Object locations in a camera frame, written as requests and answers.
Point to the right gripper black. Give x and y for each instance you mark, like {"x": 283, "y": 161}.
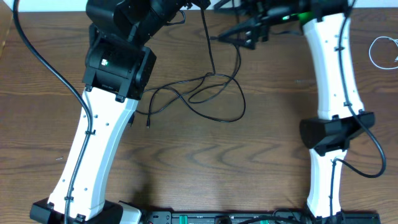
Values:
{"x": 259, "y": 21}

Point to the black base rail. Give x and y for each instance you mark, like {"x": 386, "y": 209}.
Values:
{"x": 278, "y": 216}

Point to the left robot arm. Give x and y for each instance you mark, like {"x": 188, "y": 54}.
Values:
{"x": 118, "y": 67}

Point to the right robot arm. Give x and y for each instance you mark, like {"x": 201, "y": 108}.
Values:
{"x": 341, "y": 115}

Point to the grey box at base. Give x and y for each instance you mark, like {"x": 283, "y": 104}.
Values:
{"x": 131, "y": 214}

